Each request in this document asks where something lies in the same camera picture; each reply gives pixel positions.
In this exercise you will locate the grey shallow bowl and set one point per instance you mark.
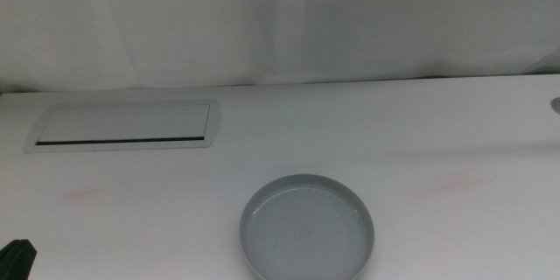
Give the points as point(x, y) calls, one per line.
point(306, 232)

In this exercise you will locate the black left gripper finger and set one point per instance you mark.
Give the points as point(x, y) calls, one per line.
point(17, 262)

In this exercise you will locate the white backdrop curtain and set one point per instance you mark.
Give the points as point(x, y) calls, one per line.
point(280, 22)

